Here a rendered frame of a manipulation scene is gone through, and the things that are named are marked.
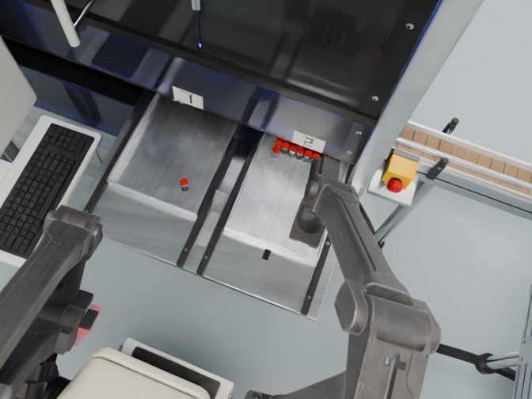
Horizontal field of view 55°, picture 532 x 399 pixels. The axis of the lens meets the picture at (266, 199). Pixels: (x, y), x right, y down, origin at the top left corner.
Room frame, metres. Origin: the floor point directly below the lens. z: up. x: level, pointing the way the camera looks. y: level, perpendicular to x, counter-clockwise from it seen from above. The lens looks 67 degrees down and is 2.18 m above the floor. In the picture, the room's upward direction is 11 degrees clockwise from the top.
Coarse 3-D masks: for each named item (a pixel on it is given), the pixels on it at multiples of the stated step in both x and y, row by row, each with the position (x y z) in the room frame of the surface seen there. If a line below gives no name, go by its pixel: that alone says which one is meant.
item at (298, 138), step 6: (294, 132) 0.68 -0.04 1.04; (300, 132) 0.67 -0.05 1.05; (294, 138) 0.68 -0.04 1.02; (300, 138) 0.67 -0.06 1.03; (312, 138) 0.67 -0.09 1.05; (300, 144) 0.67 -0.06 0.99; (312, 144) 0.67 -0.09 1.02; (318, 144) 0.66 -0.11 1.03; (324, 144) 0.66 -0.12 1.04; (318, 150) 0.66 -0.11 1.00
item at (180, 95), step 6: (174, 90) 0.74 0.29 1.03; (180, 90) 0.73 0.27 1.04; (174, 96) 0.74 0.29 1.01; (180, 96) 0.74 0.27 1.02; (186, 96) 0.73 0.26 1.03; (192, 96) 0.73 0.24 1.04; (198, 96) 0.73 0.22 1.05; (186, 102) 0.73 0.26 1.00; (192, 102) 0.73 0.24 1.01; (198, 102) 0.73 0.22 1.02
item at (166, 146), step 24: (144, 120) 0.71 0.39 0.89; (168, 120) 0.73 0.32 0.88; (192, 120) 0.75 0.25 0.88; (216, 120) 0.76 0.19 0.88; (144, 144) 0.64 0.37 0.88; (168, 144) 0.66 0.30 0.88; (192, 144) 0.67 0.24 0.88; (216, 144) 0.68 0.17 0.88; (120, 168) 0.56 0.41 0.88; (144, 168) 0.57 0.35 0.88; (168, 168) 0.58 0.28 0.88; (192, 168) 0.60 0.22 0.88; (216, 168) 0.60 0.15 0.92; (144, 192) 0.50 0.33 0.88; (168, 192) 0.51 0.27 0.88; (192, 192) 0.52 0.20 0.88; (192, 216) 0.46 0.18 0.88
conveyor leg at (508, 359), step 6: (504, 354) 0.36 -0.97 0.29; (510, 354) 0.36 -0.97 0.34; (516, 354) 0.35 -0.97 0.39; (486, 360) 0.35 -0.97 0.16; (492, 360) 0.35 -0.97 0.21; (498, 360) 0.34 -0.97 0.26; (504, 360) 0.34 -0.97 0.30; (510, 360) 0.34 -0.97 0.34; (516, 360) 0.33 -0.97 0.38; (486, 366) 0.33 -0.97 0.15; (492, 366) 0.33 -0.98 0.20; (498, 366) 0.33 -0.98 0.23; (504, 366) 0.32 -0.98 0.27; (510, 366) 0.32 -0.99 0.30
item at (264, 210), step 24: (264, 144) 0.71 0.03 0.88; (264, 168) 0.64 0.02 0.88; (288, 168) 0.65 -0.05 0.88; (240, 192) 0.54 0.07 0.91; (264, 192) 0.56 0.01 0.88; (288, 192) 0.58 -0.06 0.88; (240, 216) 0.48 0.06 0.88; (264, 216) 0.50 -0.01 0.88; (288, 216) 0.51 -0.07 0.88; (264, 240) 0.42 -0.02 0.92; (288, 240) 0.44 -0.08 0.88
